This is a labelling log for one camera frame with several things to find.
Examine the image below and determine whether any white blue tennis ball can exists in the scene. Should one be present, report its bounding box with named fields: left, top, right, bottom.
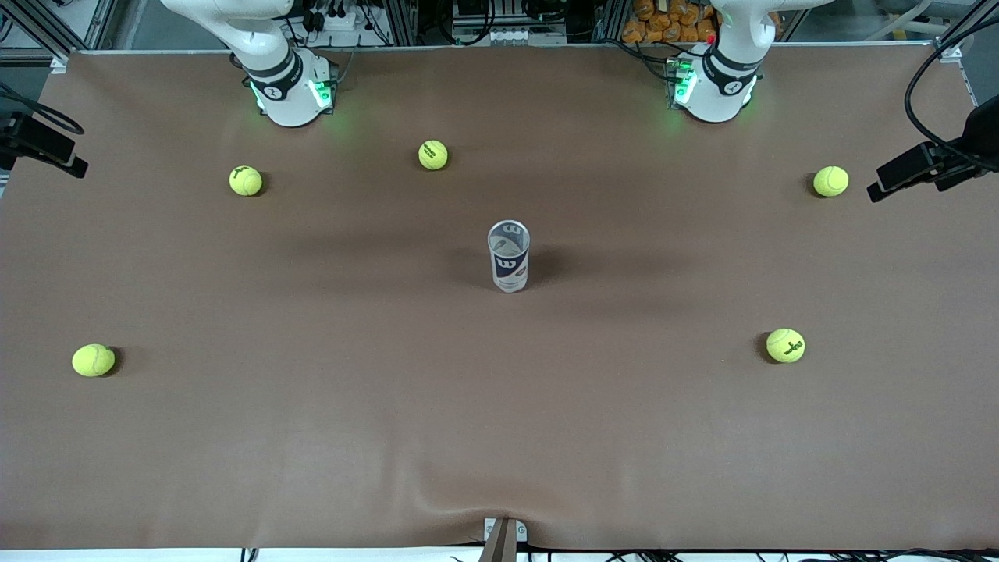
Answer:
left=487, top=220, right=531, bottom=294

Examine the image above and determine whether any orange snack bag pile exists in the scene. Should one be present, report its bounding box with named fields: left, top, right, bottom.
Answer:
left=622, top=0, right=719, bottom=44

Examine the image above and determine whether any white power strip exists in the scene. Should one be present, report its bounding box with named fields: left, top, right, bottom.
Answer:
left=308, top=6, right=358, bottom=32

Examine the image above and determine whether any white terminal strip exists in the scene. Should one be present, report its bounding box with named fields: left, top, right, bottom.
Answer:
left=451, top=27, right=568, bottom=46

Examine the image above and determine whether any brown table mat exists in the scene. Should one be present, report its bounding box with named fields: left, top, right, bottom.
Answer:
left=0, top=43, right=999, bottom=551

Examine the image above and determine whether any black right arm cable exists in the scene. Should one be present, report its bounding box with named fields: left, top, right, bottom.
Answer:
left=0, top=82, right=85, bottom=135

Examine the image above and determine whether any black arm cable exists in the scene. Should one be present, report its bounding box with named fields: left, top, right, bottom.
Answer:
left=0, top=82, right=85, bottom=135
left=904, top=0, right=999, bottom=169

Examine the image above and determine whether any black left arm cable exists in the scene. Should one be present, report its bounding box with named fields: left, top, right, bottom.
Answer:
left=904, top=0, right=999, bottom=169

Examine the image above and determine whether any aluminium frame post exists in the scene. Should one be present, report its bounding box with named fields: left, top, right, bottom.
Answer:
left=386, top=0, right=418, bottom=46
left=12, top=0, right=88, bottom=73
left=933, top=0, right=999, bottom=63
left=595, top=0, right=629, bottom=41

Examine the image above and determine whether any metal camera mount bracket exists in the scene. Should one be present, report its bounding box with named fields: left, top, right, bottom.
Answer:
left=480, top=518, right=529, bottom=562

